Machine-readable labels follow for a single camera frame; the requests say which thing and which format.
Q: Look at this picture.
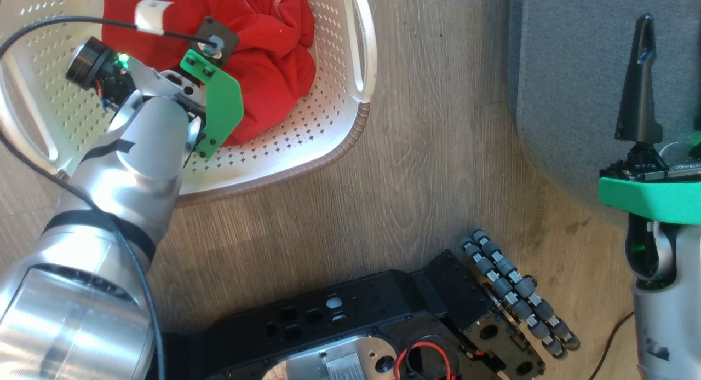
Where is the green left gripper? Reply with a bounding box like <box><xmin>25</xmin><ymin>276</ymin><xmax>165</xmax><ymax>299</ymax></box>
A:
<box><xmin>164</xmin><ymin>49</ymin><xmax>245</xmax><ymax>160</ymax></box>

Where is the white tape strip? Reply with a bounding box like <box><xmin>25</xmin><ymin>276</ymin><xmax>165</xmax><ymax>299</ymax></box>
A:
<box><xmin>134</xmin><ymin>0</ymin><xmax>174</xmax><ymax>37</ymax></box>

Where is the white plastic laundry basket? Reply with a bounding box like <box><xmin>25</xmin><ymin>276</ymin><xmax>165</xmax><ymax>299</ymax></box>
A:
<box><xmin>0</xmin><ymin>0</ymin><xmax>378</xmax><ymax>208</ymax></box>

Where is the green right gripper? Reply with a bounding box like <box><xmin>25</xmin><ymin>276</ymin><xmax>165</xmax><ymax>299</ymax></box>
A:
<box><xmin>597</xmin><ymin>14</ymin><xmax>701</xmax><ymax>226</ymax></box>

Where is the thin brown floor cable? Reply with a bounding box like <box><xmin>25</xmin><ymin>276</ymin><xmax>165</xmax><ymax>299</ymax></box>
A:
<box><xmin>588</xmin><ymin>311</ymin><xmax>636</xmax><ymax>380</ymax></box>

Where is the grey roller mecanum wheel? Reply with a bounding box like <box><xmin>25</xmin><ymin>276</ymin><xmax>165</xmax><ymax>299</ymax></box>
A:
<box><xmin>461</xmin><ymin>229</ymin><xmax>582</xmax><ymax>359</ymax></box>

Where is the red cloth garment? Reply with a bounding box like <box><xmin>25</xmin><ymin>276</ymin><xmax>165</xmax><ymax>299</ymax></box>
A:
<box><xmin>101</xmin><ymin>0</ymin><xmax>318</xmax><ymax>147</ymax></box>

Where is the red wire loop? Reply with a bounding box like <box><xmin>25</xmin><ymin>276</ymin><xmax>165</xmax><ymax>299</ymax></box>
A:
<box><xmin>393</xmin><ymin>341</ymin><xmax>458</xmax><ymax>380</ymax></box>

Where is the grey fabric sofa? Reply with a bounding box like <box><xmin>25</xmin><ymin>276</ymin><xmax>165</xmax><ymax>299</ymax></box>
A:
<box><xmin>508</xmin><ymin>0</ymin><xmax>701</xmax><ymax>228</ymax></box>

